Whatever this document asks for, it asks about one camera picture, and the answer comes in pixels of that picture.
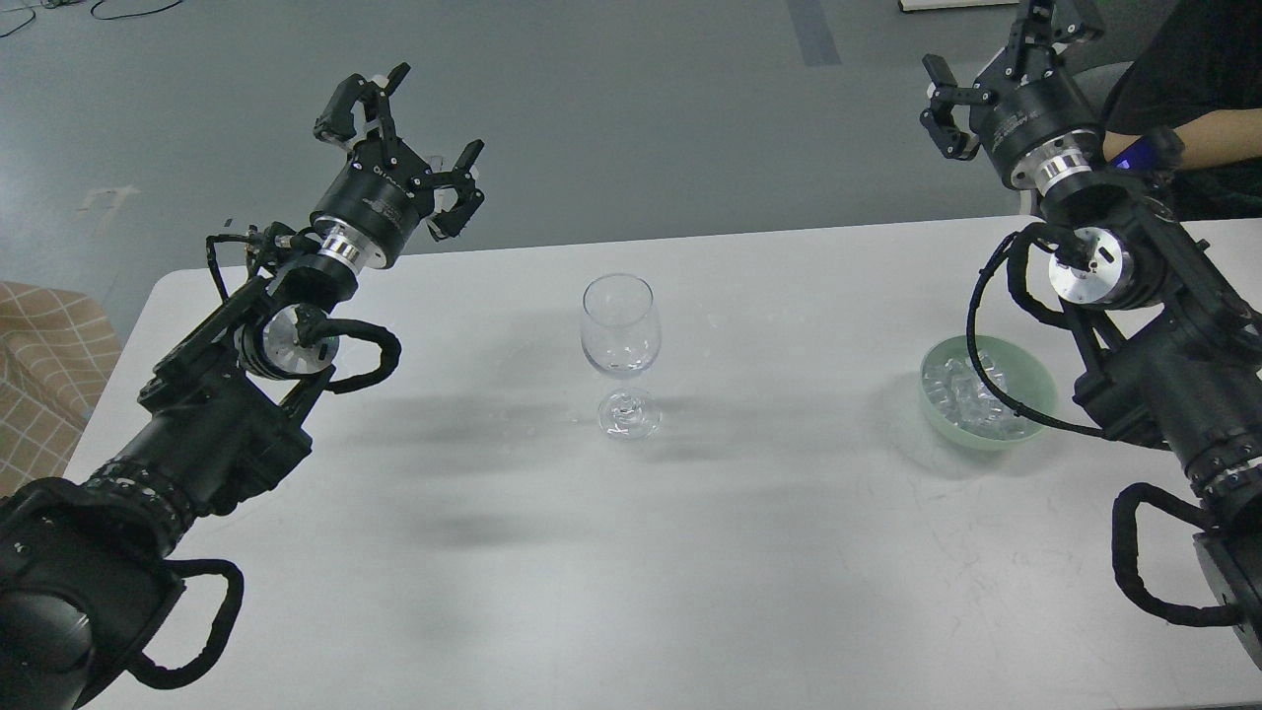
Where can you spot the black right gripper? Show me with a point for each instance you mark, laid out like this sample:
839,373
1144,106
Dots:
1024,109

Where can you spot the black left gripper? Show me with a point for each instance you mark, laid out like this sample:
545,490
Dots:
379,193

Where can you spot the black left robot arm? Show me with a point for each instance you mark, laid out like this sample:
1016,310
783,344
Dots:
90,588

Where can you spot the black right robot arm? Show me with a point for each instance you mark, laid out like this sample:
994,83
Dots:
1171,351

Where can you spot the clear wine glass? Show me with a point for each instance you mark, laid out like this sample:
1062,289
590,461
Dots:
621,337

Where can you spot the clear ice cubes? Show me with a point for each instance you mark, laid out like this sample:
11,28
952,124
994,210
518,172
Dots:
961,405

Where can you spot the grey office chair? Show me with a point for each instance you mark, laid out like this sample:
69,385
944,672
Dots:
1097,83

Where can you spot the white board edge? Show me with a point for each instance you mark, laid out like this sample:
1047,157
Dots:
911,6

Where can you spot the person in black shirt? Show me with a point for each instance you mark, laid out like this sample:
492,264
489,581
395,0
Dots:
1201,78

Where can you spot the pale green bowl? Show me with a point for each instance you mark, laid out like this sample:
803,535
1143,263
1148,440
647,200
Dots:
1016,373

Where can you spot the beige checked sofa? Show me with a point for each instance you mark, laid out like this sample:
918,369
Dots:
58,351

